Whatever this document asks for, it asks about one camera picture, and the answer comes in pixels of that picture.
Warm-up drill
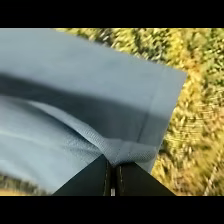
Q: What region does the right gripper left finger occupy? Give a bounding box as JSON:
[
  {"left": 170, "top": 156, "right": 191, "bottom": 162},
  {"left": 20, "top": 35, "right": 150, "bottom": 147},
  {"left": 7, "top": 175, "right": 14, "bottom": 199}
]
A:
[{"left": 52, "top": 154, "right": 113, "bottom": 197}]

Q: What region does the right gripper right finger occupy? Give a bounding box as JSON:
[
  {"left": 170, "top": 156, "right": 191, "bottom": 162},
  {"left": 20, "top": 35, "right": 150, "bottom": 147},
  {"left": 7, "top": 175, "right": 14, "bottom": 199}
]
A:
[{"left": 115, "top": 161, "right": 177, "bottom": 197}]

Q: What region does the dark blue shirt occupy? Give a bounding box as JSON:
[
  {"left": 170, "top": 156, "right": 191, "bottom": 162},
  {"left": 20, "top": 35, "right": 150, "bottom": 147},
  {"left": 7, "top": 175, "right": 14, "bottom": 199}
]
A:
[{"left": 0, "top": 28, "right": 188, "bottom": 195}]

